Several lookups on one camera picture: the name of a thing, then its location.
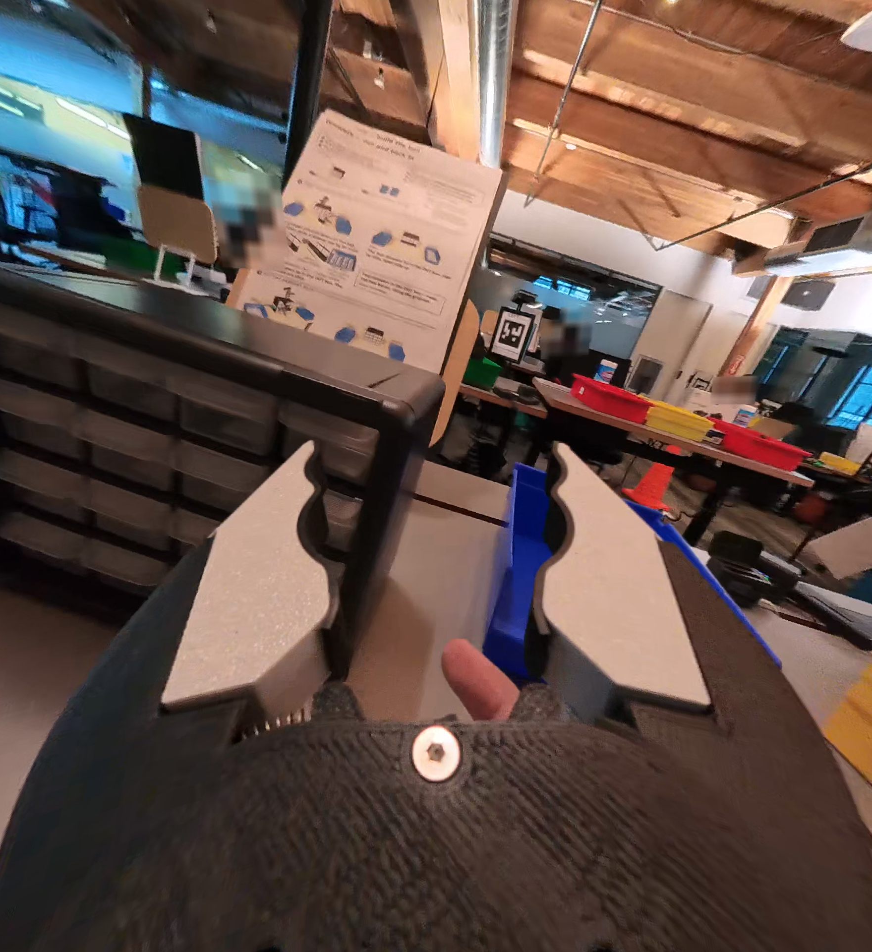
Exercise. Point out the grey cardboard sheet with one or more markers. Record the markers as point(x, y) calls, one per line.
point(859, 547)

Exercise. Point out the black wall speaker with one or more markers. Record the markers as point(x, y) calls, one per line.
point(807, 295)

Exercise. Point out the black drawer organizer cabinet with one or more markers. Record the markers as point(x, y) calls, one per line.
point(183, 312)

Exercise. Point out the green plastic bin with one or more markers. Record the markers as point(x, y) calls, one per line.
point(131, 260)
point(484, 373)

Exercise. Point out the person's right hand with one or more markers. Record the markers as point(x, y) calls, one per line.
point(480, 680)

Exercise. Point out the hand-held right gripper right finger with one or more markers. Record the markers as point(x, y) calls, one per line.
point(614, 595)

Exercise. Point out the yellow plastic tray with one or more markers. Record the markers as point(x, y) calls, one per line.
point(677, 420)

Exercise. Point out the long wooden table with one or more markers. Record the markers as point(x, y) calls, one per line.
point(614, 428)

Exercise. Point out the red plastic bin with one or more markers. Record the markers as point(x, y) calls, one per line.
point(759, 446)
point(607, 398)

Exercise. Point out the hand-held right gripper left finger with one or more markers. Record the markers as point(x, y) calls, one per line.
point(257, 595)

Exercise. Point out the white wipes canister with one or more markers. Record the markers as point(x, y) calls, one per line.
point(608, 372)

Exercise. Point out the black pole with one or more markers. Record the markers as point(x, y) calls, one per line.
point(308, 74)

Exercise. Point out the orange traffic cone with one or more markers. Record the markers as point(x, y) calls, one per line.
point(651, 487)

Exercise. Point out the blue plastic bin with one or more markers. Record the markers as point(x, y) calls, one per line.
point(517, 565)

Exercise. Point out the set of clear organizer drawers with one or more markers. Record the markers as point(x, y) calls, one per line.
point(131, 439)

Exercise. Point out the fiducial marker sign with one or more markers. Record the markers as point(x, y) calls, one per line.
point(516, 335)

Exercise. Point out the silver ventilation duct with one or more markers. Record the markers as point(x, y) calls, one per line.
point(497, 74)

